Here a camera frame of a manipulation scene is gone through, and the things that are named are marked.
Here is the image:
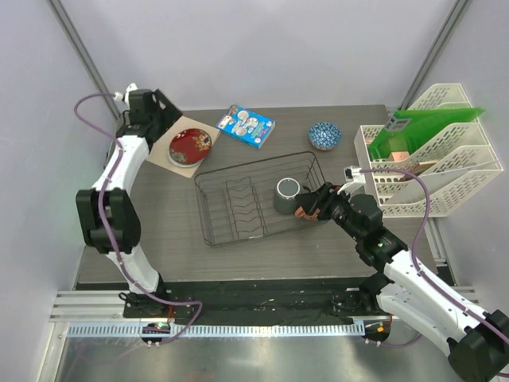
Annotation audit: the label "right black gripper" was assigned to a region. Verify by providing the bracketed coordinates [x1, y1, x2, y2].
[296, 181, 363, 242]

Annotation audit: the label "dark red plate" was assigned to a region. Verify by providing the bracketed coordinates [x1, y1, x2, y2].
[169, 128, 212, 164]

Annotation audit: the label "pink mug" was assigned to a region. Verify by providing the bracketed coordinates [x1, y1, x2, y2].
[294, 207, 320, 220]

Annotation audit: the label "blue red patterned bowl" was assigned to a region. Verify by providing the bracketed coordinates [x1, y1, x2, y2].
[308, 122, 342, 151]

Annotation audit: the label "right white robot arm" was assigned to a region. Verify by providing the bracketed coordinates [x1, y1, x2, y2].
[296, 182, 508, 381]

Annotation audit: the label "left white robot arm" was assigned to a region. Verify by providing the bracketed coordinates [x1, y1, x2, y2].
[74, 84, 182, 318]

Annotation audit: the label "brown items in organizer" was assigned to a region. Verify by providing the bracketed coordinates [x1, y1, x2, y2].
[388, 151, 438, 176]

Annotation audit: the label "grey mug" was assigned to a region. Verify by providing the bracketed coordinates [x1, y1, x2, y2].
[273, 177, 301, 215]

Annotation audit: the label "green plastic folder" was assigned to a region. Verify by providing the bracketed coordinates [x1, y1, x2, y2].
[367, 107, 485, 161]

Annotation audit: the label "blue picture box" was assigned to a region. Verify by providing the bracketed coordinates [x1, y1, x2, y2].
[216, 104, 276, 149]

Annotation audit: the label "white file organizer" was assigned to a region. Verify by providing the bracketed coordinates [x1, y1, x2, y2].
[353, 82, 504, 219]

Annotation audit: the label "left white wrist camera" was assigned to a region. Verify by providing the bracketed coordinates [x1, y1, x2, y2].
[113, 83, 138, 107]

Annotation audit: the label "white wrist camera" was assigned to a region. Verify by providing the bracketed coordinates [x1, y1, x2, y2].
[337, 166, 366, 195]
[113, 83, 138, 107]

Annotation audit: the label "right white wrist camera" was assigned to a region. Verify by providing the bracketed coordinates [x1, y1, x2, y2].
[337, 166, 366, 195]

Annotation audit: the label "black wire dish rack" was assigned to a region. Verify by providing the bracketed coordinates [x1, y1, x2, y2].
[194, 151, 324, 247]

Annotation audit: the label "white slotted cable duct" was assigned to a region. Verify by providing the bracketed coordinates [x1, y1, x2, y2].
[67, 321, 365, 338]

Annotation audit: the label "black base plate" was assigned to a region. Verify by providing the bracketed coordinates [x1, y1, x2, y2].
[119, 277, 387, 326]

